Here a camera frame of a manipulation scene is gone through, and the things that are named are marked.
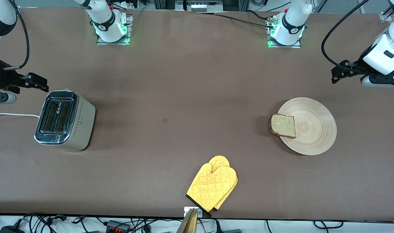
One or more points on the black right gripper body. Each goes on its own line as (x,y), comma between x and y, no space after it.
(5,78)

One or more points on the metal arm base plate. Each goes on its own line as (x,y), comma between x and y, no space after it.
(295,46)
(129,19)

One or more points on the round wooden plate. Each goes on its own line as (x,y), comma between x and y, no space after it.
(313,129)

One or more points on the black box with red connectors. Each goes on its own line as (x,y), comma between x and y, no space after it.
(114,224)

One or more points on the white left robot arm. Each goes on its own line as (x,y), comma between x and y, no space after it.
(383,58)

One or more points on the yellow quilted oven mitt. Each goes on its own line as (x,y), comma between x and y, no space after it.
(211,187)
(219,160)

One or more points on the silver two-slot toaster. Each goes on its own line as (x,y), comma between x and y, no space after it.
(83,123)

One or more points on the silver stand clamp bracket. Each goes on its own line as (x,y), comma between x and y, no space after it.
(186,212)

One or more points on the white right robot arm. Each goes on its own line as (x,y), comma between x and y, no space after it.
(103,19)

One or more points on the metal table corner bracket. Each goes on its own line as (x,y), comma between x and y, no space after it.
(385,17)
(18,8)

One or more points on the gold metal stand bar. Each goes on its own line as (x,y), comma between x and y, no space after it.
(190,223)

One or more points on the black power adapter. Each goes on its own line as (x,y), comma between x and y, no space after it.
(12,229)

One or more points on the white power strip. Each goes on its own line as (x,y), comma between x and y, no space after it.
(198,6)

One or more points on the brown bread slice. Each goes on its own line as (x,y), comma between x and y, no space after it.
(283,126)

